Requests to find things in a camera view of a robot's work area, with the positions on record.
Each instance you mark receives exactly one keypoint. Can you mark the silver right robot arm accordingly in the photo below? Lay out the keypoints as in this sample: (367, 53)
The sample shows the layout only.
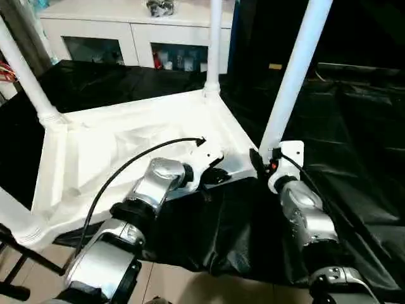
(307, 215)

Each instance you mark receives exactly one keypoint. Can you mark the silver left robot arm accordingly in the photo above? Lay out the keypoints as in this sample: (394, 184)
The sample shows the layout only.
(148, 187)

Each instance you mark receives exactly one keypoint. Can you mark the dark patterned object on cabinet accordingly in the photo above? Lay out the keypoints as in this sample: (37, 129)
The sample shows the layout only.
(161, 8)

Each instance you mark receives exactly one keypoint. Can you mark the grey curtain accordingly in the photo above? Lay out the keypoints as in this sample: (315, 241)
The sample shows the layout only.
(31, 41)

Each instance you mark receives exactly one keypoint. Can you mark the white plastic table top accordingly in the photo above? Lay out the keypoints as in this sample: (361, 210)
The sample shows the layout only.
(95, 142)

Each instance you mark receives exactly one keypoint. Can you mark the white glass door cabinet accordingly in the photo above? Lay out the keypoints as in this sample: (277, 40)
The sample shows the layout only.
(95, 28)

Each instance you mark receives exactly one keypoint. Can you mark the white jar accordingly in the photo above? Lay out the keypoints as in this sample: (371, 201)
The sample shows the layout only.
(168, 65)
(190, 66)

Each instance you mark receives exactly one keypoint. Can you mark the yellow label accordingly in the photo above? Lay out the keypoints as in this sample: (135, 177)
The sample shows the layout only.
(274, 66)

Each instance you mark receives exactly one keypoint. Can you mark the red clothes hangers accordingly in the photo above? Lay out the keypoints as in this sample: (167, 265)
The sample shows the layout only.
(6, 73)

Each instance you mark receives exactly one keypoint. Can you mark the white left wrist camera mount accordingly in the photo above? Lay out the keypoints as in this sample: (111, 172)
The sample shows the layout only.
(202, 155)

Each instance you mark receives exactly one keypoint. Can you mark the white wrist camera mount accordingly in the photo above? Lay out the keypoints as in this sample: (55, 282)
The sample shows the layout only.
(291, 158)
(202, 155)

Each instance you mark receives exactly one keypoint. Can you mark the red bottle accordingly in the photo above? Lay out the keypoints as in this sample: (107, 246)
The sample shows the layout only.
(157, 60)

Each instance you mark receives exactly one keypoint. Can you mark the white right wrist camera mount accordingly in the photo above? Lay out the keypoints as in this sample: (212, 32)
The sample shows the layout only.
(291, 158)

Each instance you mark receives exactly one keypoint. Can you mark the black work surface mat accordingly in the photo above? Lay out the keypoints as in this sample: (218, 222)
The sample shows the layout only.
(348, 142)

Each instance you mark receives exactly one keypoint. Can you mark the black metal frame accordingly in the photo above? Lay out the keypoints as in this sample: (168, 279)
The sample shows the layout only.
(364, 69)

